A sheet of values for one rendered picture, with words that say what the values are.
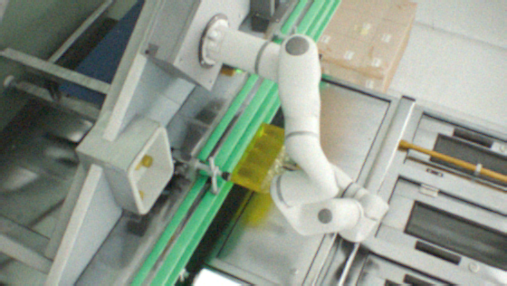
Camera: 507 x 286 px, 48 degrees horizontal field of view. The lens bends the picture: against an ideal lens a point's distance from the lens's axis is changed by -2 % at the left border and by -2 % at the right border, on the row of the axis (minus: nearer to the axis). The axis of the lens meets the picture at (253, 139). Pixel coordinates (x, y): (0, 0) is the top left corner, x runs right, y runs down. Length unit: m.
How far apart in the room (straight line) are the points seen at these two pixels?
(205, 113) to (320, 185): 0.57
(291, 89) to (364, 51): 4.39
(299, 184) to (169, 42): 0.48
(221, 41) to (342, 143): 0.76
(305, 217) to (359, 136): 0.75
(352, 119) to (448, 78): 4.58
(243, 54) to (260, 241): 0.63
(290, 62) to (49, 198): 1.06
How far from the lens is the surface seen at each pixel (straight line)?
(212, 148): 1.74
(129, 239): 1.70
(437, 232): 2.02
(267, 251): 1.85
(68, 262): 1.60
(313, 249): 1.86
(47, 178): 2.15
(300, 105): 1.36
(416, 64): 6.80
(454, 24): 7.44
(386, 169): 2.06
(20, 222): 2.09
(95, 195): 1.57
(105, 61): 2.06
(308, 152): 1.36
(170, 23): 1.51
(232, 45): 1.54
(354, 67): 5.57
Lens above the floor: 1.49
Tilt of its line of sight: 16 degrees down
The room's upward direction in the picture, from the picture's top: 110 degrees clockwise
